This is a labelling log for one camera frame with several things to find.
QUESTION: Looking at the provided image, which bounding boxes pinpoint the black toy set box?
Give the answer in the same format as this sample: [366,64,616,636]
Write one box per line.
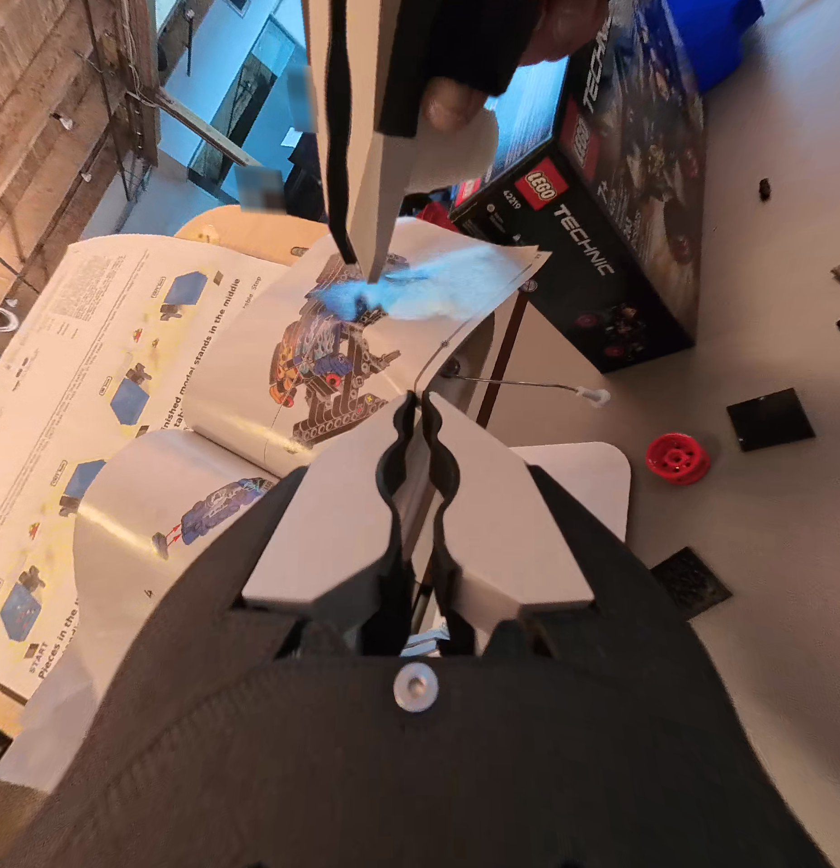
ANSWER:
[450,0,709,374]

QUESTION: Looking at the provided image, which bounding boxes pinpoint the white book stand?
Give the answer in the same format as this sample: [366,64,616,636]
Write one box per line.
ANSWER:
[406,298,631,652]

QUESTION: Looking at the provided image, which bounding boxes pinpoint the blue storage bin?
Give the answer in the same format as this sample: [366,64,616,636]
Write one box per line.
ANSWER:
[664,0,766,92]

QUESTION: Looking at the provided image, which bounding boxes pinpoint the black square plate piece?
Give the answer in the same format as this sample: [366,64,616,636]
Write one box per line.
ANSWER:
[650,546,734,621]

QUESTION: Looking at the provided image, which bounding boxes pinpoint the small black tile piece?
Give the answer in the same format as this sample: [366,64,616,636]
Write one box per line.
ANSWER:
[726,388,817,453]

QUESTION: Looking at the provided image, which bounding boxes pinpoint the red wheel rim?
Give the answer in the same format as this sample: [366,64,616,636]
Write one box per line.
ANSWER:
[645,433,711,486]

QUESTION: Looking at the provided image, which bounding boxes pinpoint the instruction booklet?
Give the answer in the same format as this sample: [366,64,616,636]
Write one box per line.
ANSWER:
[0,217,553,794]

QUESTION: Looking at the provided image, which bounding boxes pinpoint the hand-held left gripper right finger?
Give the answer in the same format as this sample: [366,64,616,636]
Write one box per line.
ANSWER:
[422,392,596,619]

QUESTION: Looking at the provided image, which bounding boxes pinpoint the scattered small brick pieces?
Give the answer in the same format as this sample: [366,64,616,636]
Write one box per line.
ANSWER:
[759,178,840,333]

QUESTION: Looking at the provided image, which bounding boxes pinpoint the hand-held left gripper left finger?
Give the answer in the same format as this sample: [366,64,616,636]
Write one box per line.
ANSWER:
[242,391,421,614]

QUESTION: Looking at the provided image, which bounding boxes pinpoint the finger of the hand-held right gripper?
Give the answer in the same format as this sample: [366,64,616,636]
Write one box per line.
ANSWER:
[302,0,360,267]
[348,0,418,283]

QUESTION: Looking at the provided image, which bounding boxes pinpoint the person's right hand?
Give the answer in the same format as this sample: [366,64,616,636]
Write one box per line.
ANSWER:
[420,0,612,131]

